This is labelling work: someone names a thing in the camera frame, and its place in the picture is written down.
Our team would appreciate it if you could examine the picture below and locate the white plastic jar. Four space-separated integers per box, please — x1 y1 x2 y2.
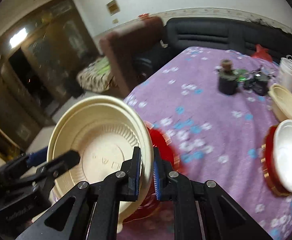
277 55 292 92

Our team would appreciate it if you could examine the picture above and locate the black grinder with wooden knob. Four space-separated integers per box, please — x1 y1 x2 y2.
218 59 238 95

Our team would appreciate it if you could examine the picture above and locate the purple floral tablecloth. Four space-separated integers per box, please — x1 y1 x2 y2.
124 47 292 239

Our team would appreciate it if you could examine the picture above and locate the wooden glass door cabinet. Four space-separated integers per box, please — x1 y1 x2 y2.
0 0 99 150

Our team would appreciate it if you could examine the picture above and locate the yellow wall notice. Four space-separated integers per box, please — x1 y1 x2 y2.
106 0 120 15

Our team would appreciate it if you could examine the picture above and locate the white foam bowl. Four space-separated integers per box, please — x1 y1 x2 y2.
273 119 292 193

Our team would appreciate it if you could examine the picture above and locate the black leather sofa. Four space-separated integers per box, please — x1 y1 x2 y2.
132 17 292 81

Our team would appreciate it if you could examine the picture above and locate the red gold-rimmed plate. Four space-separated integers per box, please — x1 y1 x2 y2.
121 121 184 224

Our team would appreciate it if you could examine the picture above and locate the cream plastic bowl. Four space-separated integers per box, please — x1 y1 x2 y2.
47 95 154 232
268 84 292 122

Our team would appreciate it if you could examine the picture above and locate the black electronic device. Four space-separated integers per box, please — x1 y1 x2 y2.
243 71 269 96

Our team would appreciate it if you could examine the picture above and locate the patterned bed cushion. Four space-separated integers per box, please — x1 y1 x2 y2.
77 57 116 93

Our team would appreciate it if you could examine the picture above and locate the red gold-rimmed bowl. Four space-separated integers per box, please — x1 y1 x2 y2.
261 125 292 197

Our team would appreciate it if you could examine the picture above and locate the red plastic bag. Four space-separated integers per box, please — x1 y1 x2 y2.
251 44 273 62

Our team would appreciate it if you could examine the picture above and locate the brown armchair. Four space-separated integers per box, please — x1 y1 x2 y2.
99 16 164 97

